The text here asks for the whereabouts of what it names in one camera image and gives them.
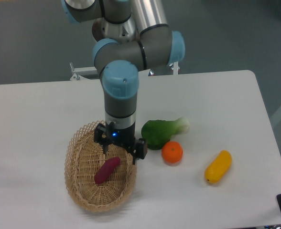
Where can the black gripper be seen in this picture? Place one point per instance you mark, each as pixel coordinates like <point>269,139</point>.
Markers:
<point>109,134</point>

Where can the purple sweet potato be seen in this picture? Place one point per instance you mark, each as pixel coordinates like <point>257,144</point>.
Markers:
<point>106,170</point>

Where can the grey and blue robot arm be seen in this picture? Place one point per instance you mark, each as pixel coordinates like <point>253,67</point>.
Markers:
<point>132,36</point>

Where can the oval woven wicker basket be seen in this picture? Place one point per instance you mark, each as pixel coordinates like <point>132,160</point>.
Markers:
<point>84,158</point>

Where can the green bok choy toy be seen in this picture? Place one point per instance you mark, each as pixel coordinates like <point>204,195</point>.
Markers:
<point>158,132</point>

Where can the orange tangerine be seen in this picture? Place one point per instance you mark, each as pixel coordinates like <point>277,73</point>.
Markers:
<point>172,152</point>

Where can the yellow mango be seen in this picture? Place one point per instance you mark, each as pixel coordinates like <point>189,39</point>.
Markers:
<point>219,167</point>

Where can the white metal base frame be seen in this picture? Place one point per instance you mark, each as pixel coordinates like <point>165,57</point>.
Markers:
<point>91,73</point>

